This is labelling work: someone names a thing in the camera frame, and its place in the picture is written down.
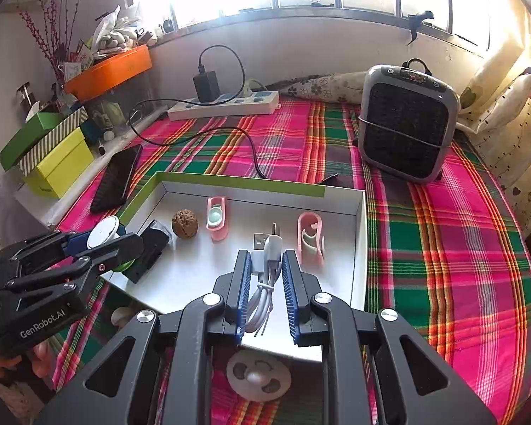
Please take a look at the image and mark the pink green plaid cloth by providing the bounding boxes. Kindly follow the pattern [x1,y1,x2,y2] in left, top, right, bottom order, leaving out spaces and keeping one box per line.
[51,100,531,425]

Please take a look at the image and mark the white USB cable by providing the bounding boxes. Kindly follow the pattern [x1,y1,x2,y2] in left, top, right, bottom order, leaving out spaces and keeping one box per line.
[243,223,284,341]

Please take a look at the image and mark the clear plastic storage bin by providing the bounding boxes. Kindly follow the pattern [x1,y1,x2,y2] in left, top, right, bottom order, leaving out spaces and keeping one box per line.
[80,71,155,142]

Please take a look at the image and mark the red flower branches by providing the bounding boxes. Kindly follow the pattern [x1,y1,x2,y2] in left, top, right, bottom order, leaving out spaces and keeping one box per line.
[20,0,91,80]

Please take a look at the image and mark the black smartphone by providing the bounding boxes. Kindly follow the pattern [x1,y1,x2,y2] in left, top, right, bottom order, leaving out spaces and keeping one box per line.
[90,144,143,214]

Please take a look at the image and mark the small metal cylinder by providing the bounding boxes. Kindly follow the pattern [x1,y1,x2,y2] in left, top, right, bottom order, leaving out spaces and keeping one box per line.
[18,82,36,111]

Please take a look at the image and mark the black charger plug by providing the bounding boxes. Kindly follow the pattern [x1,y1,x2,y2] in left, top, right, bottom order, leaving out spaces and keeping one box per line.
[193,70,219,103]

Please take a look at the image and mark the striped cardboard box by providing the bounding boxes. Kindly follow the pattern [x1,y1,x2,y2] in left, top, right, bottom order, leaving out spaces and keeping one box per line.
[17,107,89,175]

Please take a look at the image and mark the cream heart-print curtain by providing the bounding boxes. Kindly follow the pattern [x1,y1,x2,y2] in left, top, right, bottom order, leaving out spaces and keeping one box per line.
[458,4,531,235]

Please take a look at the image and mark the white disc green base stand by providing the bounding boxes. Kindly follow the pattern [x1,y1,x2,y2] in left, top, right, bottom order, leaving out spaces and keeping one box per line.
[87,216,136,275]

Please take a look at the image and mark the green box lid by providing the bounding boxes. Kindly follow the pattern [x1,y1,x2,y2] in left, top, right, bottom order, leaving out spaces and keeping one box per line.
[0,112,65,171]

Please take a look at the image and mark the person's left hand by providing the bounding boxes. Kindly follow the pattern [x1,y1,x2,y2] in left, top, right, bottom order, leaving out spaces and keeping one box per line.
[0,341,53,379]

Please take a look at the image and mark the pink clip with mint piece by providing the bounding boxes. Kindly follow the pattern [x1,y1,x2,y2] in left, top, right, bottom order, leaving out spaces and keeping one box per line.
[206,195,228,241]

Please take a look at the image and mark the grey black space heater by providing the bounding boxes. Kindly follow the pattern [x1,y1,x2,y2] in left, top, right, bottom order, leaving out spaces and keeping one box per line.
[358,58,461,185]

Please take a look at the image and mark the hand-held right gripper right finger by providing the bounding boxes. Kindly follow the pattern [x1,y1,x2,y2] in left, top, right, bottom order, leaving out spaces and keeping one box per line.
[282,250,498,425]

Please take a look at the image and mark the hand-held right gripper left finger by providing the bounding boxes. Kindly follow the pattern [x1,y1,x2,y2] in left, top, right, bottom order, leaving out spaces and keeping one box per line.
[33,250,253,425]

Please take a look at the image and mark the floral pillow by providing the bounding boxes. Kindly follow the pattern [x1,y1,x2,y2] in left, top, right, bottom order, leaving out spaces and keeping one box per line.
[268,72,372,104]

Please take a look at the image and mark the brown walnut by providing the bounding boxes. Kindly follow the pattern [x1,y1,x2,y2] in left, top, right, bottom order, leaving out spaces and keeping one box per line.
[172,209,200,240]

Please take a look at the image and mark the white panda-face gadget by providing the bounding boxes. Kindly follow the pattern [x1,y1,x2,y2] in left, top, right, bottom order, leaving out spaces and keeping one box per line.
[227,349,293,401]

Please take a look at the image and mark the green white cardboard box tray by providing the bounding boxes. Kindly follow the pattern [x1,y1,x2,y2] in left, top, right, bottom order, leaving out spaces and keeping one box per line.
[98,171,367,364]

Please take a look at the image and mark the black charging cable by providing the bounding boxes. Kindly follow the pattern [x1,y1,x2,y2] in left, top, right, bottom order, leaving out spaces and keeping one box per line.
[127,45,270,180]

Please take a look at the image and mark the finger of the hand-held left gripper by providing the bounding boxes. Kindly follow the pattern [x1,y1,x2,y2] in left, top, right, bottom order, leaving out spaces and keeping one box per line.
[10,230,91,276]
[5,232,145,296]

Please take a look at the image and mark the orange box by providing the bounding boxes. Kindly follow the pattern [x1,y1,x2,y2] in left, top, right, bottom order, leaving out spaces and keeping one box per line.
[64,44,153,102]

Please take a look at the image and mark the black rectangular device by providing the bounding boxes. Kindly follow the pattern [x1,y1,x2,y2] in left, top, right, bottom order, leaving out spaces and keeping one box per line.
[125,220,173,284]

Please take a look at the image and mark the white power strip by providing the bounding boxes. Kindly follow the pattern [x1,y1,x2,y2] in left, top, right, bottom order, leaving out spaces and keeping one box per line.
[167,90,280,121]

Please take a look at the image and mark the yellow-green cardboard box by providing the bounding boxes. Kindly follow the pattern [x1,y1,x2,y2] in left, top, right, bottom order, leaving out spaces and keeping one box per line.
[22,127,95,199]

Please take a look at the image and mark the white gloves and bags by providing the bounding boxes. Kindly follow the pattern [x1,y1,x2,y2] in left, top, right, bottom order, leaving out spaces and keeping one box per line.
[91,4,149,54]

